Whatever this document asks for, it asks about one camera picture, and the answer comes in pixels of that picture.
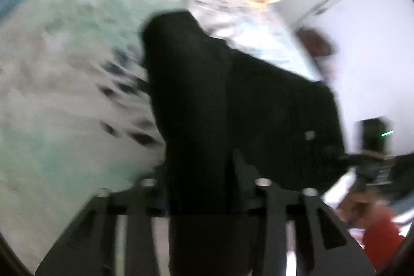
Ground black pants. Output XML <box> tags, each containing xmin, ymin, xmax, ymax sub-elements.
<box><xmin>141</xmin><ymin>11</ymin><xmax>347</xmax><ymax>275</ymax></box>

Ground right hand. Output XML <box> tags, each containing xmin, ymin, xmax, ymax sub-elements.
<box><xmin>335</xmin><ymin>188</ymin><xmax>388</xmax><ymax>229</ymax></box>

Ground orange fuzzy sleeve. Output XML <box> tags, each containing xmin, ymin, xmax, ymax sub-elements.
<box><xmin>361</xmin><ymin>206</ymin><xmax>405</xmax><ymax>271</ymax></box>

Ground pile of clothes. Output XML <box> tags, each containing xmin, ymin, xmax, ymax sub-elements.
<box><xmin>315</xmin><ymin>53</ymin><xmax>338</xmax><ymax>85</ymax></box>

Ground dark wooden cabinet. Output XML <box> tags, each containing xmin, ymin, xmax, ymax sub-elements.
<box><xmin>295</xmin><ymin>27</ymin><xmax>333</xmax><ymax>62</ymax></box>

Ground floral green bed quilt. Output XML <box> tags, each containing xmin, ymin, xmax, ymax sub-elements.
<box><xmin>1</xmin><ymin>0</ymin><xmax>321</xmax><ymax>272</ymax></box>

